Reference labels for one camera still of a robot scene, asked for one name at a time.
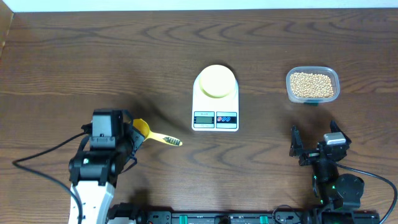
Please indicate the white digital kitchen scale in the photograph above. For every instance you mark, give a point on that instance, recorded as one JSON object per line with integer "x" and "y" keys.
{"x": 215, "y": 114}

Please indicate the clear plastic soybean container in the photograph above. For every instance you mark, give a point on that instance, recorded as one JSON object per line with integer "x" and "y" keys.
{"x": 312, "y": 85}

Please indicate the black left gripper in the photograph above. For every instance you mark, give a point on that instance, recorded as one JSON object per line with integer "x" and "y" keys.
{"x": 137, "y": 135}

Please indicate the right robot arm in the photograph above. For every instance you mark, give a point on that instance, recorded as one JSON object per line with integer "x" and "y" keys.
{"x": 339, "y": 194}

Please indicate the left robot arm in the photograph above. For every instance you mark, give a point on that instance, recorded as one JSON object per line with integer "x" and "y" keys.
{"x": 107, "y": 150}

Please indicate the yellow measuring scoop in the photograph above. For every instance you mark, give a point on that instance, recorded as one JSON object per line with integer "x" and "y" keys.
{"x": 144, "y": 129}

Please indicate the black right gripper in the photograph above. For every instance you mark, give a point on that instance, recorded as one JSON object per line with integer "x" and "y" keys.
{"x": 296, "y": 147}

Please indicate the yellow bowl on scale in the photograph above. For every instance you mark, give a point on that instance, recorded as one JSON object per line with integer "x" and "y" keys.
{"x": 217, "y": 81}

